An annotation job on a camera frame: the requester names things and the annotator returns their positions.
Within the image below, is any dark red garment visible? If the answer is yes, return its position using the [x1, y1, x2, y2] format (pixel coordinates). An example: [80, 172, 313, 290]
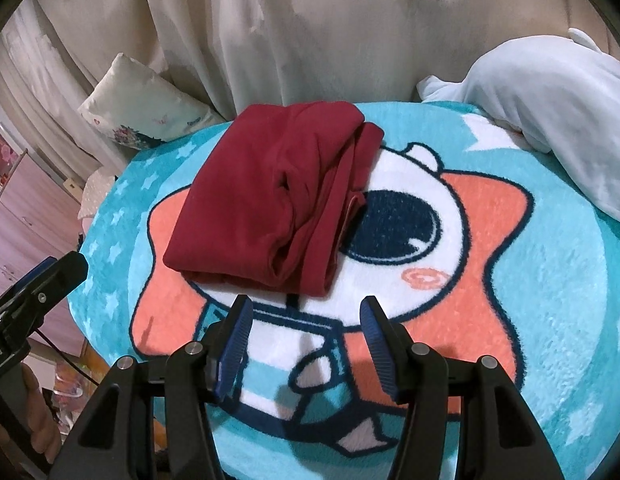
[164, 102, 384, 297]

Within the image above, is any person's left hand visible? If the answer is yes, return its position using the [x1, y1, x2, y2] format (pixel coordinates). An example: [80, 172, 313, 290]
[20, 363, 62, 464]

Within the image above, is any pink wooden cabinet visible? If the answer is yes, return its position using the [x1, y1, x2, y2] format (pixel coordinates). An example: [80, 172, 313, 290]
[0, 123, 89, 361]

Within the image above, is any teal cartoon fleece blanket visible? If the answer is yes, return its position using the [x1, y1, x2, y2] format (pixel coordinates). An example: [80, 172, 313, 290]
[67, 100, 620, 480]

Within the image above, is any cream floral pillow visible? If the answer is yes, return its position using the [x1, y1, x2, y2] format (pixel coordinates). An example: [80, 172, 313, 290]
[78, 53, 222, 151]

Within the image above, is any white plush toy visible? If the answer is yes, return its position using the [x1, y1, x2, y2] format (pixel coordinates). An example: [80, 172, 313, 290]
[416, 28, 620, 222]

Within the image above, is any beige curtain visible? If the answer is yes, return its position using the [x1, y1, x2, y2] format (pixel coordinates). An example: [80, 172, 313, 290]
[0, 0, 620, 181]

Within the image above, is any black cable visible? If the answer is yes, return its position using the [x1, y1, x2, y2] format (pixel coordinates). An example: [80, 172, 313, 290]
[34, 328, 102, 388]

